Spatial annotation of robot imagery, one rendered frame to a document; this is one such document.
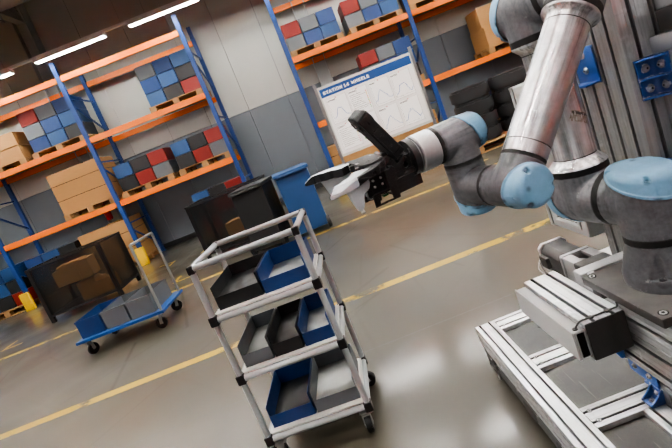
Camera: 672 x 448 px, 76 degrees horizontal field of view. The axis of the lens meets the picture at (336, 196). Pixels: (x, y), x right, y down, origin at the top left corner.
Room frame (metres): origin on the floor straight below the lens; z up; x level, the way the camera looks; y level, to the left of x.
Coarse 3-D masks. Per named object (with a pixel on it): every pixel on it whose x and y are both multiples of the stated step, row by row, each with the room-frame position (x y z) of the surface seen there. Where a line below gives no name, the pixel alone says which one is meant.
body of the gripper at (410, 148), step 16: (400, 144) 0.81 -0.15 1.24; (368, 160) 0.77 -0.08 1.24; (384, 160) 0.75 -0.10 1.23; (400, 160) 0.78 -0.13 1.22; (416, 160) 0.77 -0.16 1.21; (384, 176) 0.76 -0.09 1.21; (400, 176) 0.79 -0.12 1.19; (416, 176) 0.79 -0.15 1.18; (368, 192) 0.75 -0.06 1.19; (384, 192) 0.75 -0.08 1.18; (400, 192) 0.78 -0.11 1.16
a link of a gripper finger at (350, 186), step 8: (368, 168) 0.73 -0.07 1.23; (352, 176) 0.72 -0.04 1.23; (344, 184) 0.69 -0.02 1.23; (352, 184) 0.69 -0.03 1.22; (368, 184) 0.74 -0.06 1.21; (336, 192) 0.68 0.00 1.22; (344, 192) 0.69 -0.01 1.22; (352, 192) 0.70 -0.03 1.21; (360, 192) 0.72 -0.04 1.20; (352, 200) 0.70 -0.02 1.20; (360, 200) 0.71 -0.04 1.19; (360, 208) 0.71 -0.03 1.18
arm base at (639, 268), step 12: (624, 240) 0.78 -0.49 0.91; (624, 252) 0.79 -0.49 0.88; (636, 252) 0.76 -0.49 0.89; (648, 252) 0.74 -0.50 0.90; (660, 252) 0.72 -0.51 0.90; (624, 264) 0.79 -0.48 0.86; (636, 264) 0.75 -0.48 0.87; (648, 264) 0.73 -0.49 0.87; (660, 264) 0.73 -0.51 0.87; (624, 276) 0.79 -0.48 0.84; (636, 276) 0.75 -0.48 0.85; (648, 276) 0.73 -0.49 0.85; (660, 276) 0.73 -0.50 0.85; (636, 288) 0.76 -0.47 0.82; (648, 288) 0.73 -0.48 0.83; (660, 288) 0.72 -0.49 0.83
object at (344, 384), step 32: (224, 256) 1.74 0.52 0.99; (256, 256) 2.08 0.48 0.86; (288, 256) 2.07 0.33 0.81; (320, 256) 2.05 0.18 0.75; (224, 288) 1.91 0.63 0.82; (256, 288) 1.78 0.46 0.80; (288, 288) 1.75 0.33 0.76; (320, 288) 1.72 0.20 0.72; (224, 320) 1.75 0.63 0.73; (256, 320) 2.09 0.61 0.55; (288, 320) 2.00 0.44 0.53; (320, 320) 1.91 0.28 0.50; (256, 352) 1.79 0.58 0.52; (288, 352) 1.78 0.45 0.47; (320, 352) 1.73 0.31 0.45; (352, 352) 2.02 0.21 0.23; (288, 384) 2.05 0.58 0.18; (320, 384) 1.92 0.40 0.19; (352, 384) 1.82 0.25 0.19; (256, 416) 1.75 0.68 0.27; (288, 416) 1.79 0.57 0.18; (320, 416) 1.75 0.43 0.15
